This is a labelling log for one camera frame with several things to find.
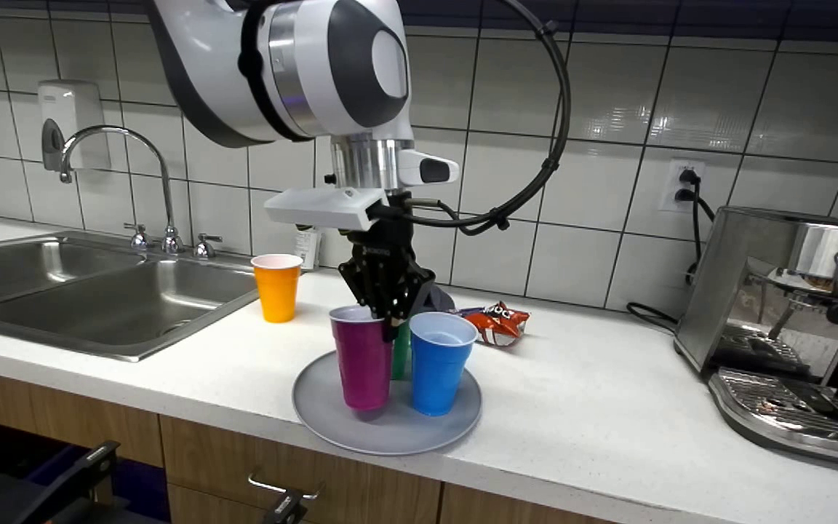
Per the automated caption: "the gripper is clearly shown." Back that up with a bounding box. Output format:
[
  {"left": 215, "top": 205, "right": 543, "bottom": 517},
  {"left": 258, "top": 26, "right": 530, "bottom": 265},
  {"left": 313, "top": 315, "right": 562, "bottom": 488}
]
[{"left": 338, "top": 208, "right": 436, "bottom": 341}]

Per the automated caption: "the dark grey cup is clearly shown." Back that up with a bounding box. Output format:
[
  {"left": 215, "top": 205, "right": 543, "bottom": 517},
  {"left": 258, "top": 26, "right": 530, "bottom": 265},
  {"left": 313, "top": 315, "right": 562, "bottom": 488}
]
[{"left": 416, "top": 284, "right": 457, "bottom": 316}]

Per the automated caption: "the green plastic cup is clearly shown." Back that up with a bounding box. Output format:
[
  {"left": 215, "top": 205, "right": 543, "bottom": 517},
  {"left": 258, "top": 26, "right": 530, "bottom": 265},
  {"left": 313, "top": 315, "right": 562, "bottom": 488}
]
[{"left": 391, "top": 320, "right": 413, "bottom": 381}]

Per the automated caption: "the purple plastic cup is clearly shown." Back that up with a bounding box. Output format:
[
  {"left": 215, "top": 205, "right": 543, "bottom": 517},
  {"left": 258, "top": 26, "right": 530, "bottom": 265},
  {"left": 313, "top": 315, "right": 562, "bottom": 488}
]
[{"left": 329, "top": 305, "right": 394, "bottom": 413}]

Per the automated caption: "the white labelled bottle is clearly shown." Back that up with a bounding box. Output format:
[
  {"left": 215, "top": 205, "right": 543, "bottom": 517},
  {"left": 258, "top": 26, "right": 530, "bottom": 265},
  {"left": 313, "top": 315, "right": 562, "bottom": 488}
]
[{"left": 294, "top": 226, "right": 322, "bottom": 272}]

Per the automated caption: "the blue plastic cup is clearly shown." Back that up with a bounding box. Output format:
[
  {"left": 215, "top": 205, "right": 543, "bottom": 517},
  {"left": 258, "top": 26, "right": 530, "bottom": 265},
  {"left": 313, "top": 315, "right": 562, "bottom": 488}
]
[{"left": 408, "top": 311, "right": 479, "bottom": 418}]

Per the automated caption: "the orange plastic cup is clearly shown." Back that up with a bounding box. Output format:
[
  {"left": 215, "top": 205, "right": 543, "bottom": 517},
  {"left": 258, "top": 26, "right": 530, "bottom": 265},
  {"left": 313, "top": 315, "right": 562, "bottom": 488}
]
[{"left": 251, "top": 253, "right": 304, "bottom": 324}]

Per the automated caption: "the orange snack packet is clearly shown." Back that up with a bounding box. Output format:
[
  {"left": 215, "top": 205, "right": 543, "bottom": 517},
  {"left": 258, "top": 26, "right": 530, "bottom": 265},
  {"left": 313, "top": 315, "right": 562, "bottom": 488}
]
[{"left": 454, "top": 301, "right": 531, "bottom": 348}]

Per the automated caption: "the grey round plate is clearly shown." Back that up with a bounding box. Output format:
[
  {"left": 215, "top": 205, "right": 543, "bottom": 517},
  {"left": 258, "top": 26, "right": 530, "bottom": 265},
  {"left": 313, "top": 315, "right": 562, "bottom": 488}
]
[{"left": 292, "top": 349, "right": 484, "bottom": 457}]

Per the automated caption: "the wooden drawer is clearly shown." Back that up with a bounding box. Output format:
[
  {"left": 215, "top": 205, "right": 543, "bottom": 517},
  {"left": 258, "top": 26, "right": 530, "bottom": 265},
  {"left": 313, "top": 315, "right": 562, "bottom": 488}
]
[{"left": 159, "top": 414, "right": 444, "bottom": 524}]

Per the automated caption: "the chrome tap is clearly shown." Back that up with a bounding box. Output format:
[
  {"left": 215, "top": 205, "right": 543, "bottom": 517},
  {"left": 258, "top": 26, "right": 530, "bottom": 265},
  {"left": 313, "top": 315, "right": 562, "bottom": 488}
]
[{"left": 59, "top": 124, "right": 224, "bottom": 260}]

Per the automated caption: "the steel sink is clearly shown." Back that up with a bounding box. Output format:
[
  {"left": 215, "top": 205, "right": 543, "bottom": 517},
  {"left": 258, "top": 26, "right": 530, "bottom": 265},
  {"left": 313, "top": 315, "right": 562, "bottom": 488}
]
[{"left": 0, "top": 231, "right": 260, "bottom": 363}]

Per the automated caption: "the white soap dispenser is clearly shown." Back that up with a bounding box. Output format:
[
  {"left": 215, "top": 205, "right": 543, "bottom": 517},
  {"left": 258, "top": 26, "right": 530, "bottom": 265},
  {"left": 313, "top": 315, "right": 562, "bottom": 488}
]
[{"left": 37, "top": 79, "right": 111, "bottom": 172}]

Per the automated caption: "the steel espresso machine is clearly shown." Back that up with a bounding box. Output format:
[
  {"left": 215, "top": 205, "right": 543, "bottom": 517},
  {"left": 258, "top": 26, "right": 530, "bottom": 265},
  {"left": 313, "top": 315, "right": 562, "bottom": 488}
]
[{"left": 673, "top": 205, "right": 838, "bottom": 471}]

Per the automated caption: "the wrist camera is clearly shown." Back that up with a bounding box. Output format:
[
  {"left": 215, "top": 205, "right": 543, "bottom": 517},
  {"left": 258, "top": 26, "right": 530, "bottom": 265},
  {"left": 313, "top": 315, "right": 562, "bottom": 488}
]
[{"left": 264, "top": 187, "right": 389, "bottom": 232}]

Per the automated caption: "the metal drawer handle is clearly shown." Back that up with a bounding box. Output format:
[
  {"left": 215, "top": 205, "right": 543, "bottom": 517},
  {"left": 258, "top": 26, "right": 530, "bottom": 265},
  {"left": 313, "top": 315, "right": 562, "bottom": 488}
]
[{"left": 247, "top": 472, "right": 322, "bottom": 503}]

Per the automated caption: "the white wall socket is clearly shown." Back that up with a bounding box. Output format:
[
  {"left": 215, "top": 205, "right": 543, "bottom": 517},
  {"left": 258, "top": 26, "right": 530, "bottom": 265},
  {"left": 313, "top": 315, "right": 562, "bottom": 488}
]
[{"left": 658, "top": 159, "right": 708, "bottom": 214}]

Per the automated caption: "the black cable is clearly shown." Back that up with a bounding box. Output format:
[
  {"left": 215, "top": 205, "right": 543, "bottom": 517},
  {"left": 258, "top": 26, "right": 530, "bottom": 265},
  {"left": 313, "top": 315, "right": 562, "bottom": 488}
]
[
  {"left": 626, "top": 188, "right": 703, "bottom": 336},
  {"left": 679, "top": 168, "right": 717, "bottom": 222}
]

